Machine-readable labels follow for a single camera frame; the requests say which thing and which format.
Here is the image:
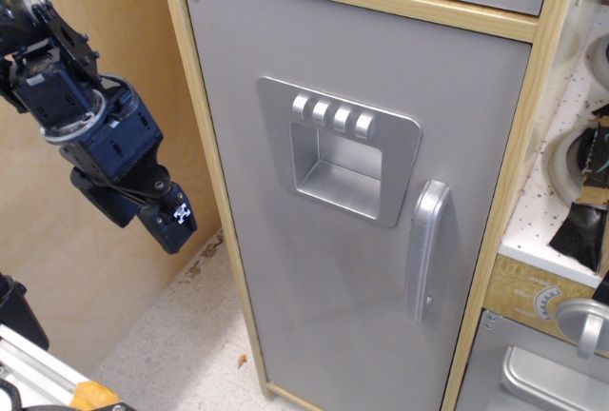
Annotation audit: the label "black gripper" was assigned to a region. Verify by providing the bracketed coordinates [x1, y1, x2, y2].
[60, 78, 198, 254]

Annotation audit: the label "grey toy fridge door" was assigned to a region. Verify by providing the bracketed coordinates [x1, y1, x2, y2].
[188, 0, 530, 410]

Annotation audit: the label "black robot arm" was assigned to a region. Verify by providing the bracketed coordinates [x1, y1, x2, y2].
[1, 0, 197, 254]

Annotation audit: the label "black box at left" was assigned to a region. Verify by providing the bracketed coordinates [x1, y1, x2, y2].
[1, 275, 49, 351]

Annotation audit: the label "orange tape piece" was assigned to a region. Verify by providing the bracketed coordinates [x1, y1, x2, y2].
[69, 381, 121, 411]

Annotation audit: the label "wooden toy kitchen cabinet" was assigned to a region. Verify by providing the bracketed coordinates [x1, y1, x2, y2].
[155, 0, 609, 411]

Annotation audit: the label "grey oven door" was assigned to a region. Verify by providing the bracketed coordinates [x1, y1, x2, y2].
[456, 310, 608, 410]

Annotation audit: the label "white speckled toy sink counter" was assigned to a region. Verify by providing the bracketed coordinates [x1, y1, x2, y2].
[499, 0, 608, 287]

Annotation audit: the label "grey oven knob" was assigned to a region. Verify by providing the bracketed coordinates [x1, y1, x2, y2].
[555, 298, 608, 361]

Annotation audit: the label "aluminium rail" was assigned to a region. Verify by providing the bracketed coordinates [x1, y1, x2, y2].
[1, 325, 88, 407]

